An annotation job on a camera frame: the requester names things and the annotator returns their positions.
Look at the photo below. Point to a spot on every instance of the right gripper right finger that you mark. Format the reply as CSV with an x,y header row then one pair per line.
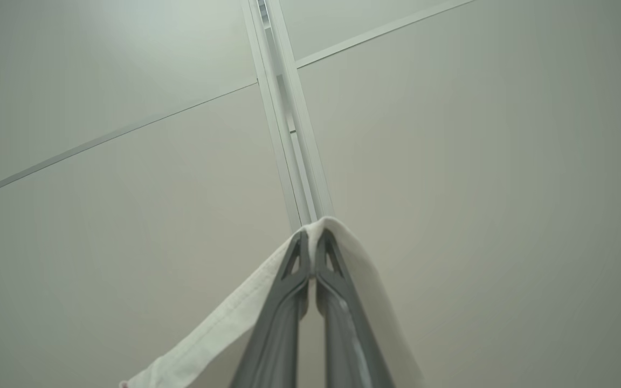
x,y
345,345

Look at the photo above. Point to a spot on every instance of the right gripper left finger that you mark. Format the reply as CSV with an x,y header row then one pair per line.
x,y
281,334

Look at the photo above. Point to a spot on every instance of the red shorts thin white stripes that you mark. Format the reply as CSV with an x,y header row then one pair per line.
x,y
224,323

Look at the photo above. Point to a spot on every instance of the white ceiling track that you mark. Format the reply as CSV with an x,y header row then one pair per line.
x,y
281,81

